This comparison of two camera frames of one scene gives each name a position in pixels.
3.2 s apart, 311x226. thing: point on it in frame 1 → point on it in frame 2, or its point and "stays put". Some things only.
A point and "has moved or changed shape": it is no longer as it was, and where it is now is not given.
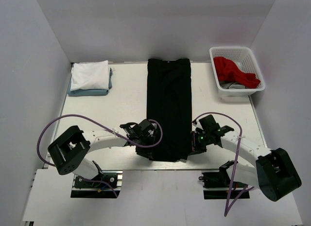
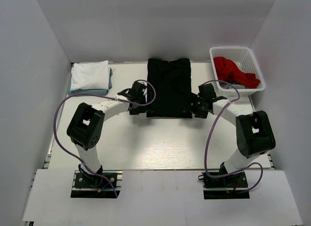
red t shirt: (227, 71) stays put
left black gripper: (146, 152) → (134, 111)
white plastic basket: (236, 72) stays put
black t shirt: (169, 102) has moved or changed shape
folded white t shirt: (90, 75) stays put
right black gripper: (196, 148) → (201, 114)
